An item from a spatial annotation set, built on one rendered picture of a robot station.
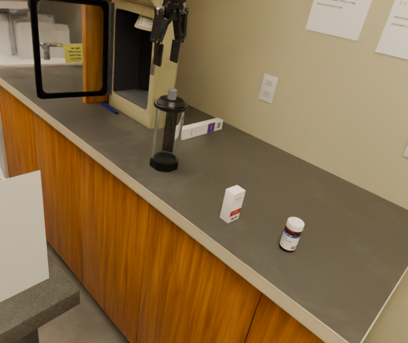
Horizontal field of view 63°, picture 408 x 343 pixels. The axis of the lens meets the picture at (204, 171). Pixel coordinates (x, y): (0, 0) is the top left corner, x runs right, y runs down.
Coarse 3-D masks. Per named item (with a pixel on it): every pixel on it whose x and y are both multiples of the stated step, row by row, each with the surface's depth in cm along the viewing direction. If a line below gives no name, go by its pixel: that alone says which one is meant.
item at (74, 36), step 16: (48, 16) 127; (64, 16) 130; (80, 16) 134; (96, 16) 138; (48, 32) 129; (64, 32) 133; (80, 32) 137; (96, 32) 140; (64, 48) 136; (80, 48) 140; (96, 48) 144; (48, 64) 135; (64, 64) 138; (80, 64) 143; (96, 64) 147; (48, 80) 138; (64, 80) 142; (80, 80) 146; (96, 80) 150
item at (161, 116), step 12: (156, 108) 106; (168, 108) 102; (180, 108) 103; (156, 120) 107; (168, 120) 105; (180, 120) 107; (156, 132) 108; (168, 132) 107; (180, 132) 110; (156, 144) 110; (168, 144) 109; (156, 156) 111; (168, 156) 111
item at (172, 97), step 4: (172, 88) 105; (168, 92) 104; (172, 92) 104; (176, 92) 104; (160, 96) 106; (164, 96) 107; (168, 96) 105; (172, 96) 104; (176, 96) 105; (160, 100) 104; (164, 100) 103; (168, 100) 104; (172, 100) 105; (176, 100) 105; (180, 100) 106; (160, 104) 103; (164, 104) 103; (168, 104) 103; (172, 104) 103; (176, 104) 103; (180, 104) 104; (184, 104) 106
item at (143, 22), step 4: (140, 16) 134; (144, 16) 133; (140, 20) 134; (144, 20) 133; (148, 20) 132; (152, 20) 132; (136, 24) 135; (140, 24) 133; (144, 24) 132; (148, 24) 132; (140, 28) 133; (144, 28) 133; (148, 28) 132
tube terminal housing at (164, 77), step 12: (120, 0) 135; (144, 12) 127; (168, 36) 129; (168, 48) 131; (168, 60) 134; (156, 72) 133; (168, 72) 137; (156, 84) 135; (168, 84) 140; (156, 96) 138; (120, 108) 155; (132, 108) 148; (144, 120) 144
